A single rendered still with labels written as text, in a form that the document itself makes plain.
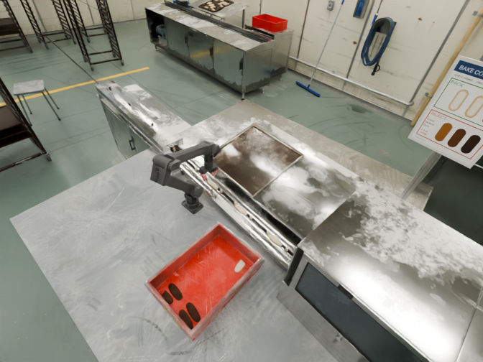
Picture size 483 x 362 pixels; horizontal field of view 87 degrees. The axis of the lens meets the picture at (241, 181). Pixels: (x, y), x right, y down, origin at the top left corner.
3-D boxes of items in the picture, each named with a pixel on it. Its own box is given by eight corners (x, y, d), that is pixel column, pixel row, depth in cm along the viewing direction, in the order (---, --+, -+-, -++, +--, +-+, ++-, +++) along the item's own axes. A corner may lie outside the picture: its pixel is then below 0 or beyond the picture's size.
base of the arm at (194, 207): (180, 204, 162) (193, 215, 157) (179, 195, 156) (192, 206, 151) (191, 197, 167) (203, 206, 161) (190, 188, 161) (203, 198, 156)
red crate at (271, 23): (251, 25, 441) (251, 16, 432) (264, 21, 460) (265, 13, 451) (274, 32, 418) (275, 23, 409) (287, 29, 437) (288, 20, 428)
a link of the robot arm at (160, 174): (141, 179, 116) (159, 187, 113) (154, 151, 117) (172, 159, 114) (186, 192, 159) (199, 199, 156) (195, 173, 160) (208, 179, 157)
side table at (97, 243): (69, 280, 206) (8, 218, 148) (165, 212, 258) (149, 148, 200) (234, 521, 127) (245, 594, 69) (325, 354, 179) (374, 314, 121)
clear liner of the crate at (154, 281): (146, 290, 123) (141, 281, 116) (218, 229, 149) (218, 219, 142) (192, 345, 108) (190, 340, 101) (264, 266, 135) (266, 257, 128)
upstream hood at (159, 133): (96, 92, 252) (93, 83, 246) (114, 87, 262) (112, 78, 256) (163, 154, 191) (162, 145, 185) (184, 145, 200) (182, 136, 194)
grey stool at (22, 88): (59, 108, 383) (44, 78, 350) (60, 121, 361) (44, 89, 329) (30, 113, 369) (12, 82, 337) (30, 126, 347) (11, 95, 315)
